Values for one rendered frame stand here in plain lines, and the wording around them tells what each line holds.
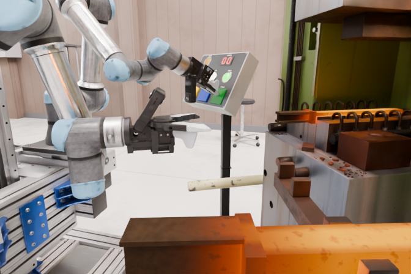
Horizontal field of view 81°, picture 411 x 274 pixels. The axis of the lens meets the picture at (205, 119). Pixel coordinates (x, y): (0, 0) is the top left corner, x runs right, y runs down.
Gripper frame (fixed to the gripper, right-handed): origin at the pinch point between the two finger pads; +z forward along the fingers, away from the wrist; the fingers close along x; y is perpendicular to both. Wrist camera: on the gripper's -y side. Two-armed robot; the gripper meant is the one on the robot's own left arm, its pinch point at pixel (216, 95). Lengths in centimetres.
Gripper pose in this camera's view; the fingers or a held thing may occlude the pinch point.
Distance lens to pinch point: 106.8
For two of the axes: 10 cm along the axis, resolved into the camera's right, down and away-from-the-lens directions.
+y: 4.0, -9.1, 1.1
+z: 7.0, 3.8, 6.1
